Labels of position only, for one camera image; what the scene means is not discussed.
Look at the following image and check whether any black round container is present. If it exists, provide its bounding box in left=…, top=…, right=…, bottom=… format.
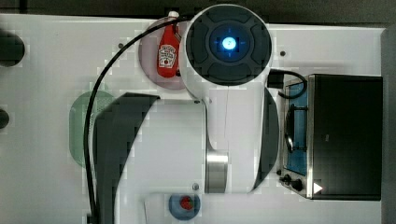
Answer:
left=0, top=29, right=25, bottom=67

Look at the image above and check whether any red strawberry in bowl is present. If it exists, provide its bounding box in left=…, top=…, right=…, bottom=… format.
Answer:
left=180, top=196, right=193, bottom=211

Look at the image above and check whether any red ketchup bottle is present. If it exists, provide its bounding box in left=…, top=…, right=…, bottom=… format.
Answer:
left=157, top=24, right=181, bottom=78

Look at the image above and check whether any silver toaster oven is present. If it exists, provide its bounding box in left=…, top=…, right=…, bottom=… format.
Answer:
left=276, top=74, right=383, bottom=201

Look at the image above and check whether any black round object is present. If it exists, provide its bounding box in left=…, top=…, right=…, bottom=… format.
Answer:
left=0, top=109, right=9, bottom=129

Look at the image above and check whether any blue bowl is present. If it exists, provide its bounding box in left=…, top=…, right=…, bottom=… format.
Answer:
left=168, top=194, right=201, bottom=221

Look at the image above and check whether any grey round plate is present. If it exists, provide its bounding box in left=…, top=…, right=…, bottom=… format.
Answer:
left=138, top=24, right=185, bottom=91

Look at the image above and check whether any green plastic strainer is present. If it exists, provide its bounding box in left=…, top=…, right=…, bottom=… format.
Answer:
left=69, top=91, right=114, bottom=168

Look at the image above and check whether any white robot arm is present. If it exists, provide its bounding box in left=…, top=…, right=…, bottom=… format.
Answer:
left=93, top=4, right=273, bottom=224

